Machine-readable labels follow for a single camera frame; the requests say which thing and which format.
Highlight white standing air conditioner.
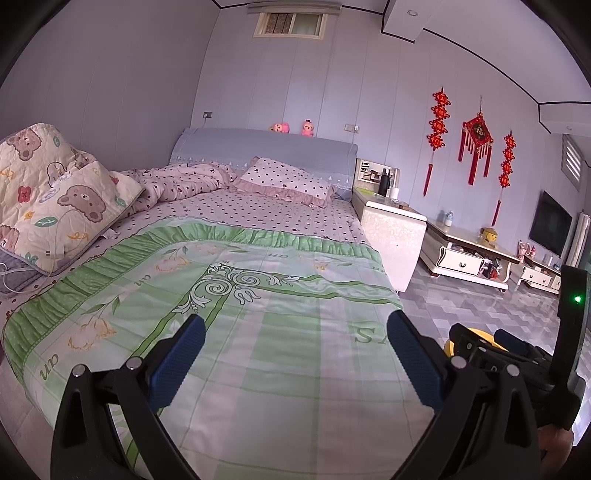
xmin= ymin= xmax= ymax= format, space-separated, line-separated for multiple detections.
xmin=564 ymin=211 xmax=591 ymax=268

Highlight green printed blanket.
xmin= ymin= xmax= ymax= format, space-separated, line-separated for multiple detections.
xmin=2 ymin=222 xmax=435 ymax=480

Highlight dotted pillow with pink frill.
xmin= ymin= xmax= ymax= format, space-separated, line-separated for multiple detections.
xmin=231 ymin=157 xmax=338 ymax=208

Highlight white nightstand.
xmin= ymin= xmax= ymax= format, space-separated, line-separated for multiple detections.
xmin=352 ymin=187 xmax=428 ymax=292

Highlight large white low cabinet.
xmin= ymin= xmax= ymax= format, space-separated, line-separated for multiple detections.
xmin=418 ymin=219 xmax=522 ymax=291

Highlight white dotted bed sheet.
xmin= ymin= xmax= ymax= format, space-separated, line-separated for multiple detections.
xmin=0 ymin=187 xmax=372 ymax=324

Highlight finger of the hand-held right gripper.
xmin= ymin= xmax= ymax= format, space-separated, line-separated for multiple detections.
xmin=449 ymin=323 xmax=505 ymax=370
xmin=494 ymin=329 xmax=555 ymax=388

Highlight yellow rimmed black bin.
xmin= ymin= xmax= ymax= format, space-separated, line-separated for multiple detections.
xmin=443 ymin=328 xmax=509 ymax=358

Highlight louvred window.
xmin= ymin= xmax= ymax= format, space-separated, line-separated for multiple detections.
xmin=561 ymin=135 xmax=583 ymax=190

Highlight bed with blue headboard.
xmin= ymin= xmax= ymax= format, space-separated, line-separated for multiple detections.
xmin=0 ymin=127 xmax=419 ymax=480

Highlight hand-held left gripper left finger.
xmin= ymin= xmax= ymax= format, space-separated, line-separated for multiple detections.
xmin=51 ymin=314 xmax=207 ymax=480

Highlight red diamond knot ornament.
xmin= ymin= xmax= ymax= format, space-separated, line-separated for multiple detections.
xmin=458 ymin=97 xmax=495 ymax=186

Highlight white cable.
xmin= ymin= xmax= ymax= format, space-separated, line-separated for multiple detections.
xmin=0 ymin=263 xmax=42 ymax=295

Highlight small high window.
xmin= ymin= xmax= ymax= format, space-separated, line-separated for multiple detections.
xmin=254 ymin=11 xmax=328 ymax=38

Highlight bear print quilt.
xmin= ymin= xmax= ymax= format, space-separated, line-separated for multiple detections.
xmin=0 ymin=123 xmax=144 ymax=278

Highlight small white low cabinet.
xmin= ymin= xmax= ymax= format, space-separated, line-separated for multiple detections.
xmin=516 ymin=256 xmax=564 ymax=294

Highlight long red knot string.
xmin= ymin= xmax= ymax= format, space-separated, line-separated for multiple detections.
xmin=426 ymin=87 xmax=451 ymax=197

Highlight wall mounted television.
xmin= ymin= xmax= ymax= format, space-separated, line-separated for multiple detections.
xmin=529 ymin=190 xmax=573 ymax=259

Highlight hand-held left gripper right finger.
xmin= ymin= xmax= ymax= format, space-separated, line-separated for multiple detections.
xmin=387 ymin=310 xmax=541 ymax=480

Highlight short red knot string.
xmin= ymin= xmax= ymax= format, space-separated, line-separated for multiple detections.
xmin=492 ymin=130 xmax=518 ymax=227

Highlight pink dotted quilt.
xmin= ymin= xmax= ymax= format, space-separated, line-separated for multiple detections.
xmin=121 ymin=162 xmax=238 ymax=213

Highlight person's right hand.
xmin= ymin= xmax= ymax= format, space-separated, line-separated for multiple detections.
xmin=538 ymin=425 xmax=573 ymax=467

